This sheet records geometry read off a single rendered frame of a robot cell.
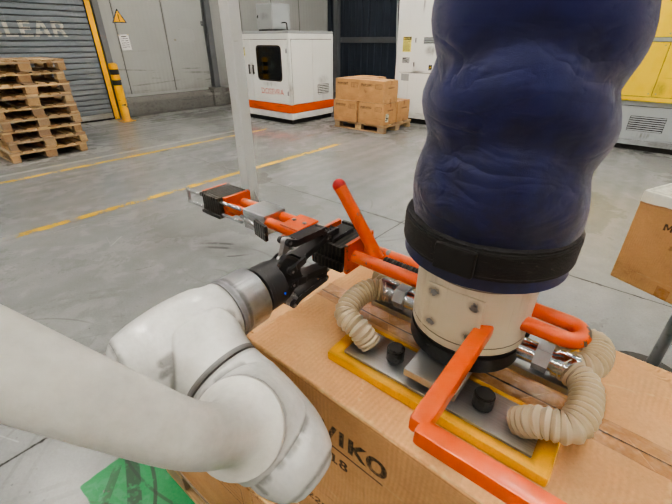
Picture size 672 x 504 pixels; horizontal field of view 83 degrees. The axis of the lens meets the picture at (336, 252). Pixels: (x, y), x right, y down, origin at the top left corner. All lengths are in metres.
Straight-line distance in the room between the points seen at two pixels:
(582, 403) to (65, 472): 1.91
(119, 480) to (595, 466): 1.71
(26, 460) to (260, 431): 1.87
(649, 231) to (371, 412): 1.59
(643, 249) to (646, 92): 5.88
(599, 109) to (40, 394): 0.49
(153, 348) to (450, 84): 0.43
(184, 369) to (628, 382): 0.66
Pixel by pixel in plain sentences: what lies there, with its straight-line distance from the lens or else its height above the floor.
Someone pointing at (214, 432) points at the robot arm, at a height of 1.26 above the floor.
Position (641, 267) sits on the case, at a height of 0.71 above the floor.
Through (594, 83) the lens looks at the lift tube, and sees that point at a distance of 0.45.
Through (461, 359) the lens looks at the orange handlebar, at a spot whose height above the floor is 1.21.
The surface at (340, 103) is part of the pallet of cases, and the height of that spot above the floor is 0.45.
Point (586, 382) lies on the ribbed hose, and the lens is 0.60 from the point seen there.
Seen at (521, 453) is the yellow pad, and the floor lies 1.09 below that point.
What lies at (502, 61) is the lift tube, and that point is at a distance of 0.42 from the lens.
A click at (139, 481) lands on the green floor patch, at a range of 1.94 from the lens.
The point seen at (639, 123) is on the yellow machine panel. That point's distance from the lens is 7.86.
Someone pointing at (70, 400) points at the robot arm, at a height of 1.35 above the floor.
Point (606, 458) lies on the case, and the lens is 0.66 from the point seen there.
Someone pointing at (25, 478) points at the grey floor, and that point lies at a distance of 2.18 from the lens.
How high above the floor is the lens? 1.54
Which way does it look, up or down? 29 degrees down
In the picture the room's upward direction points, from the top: straight up
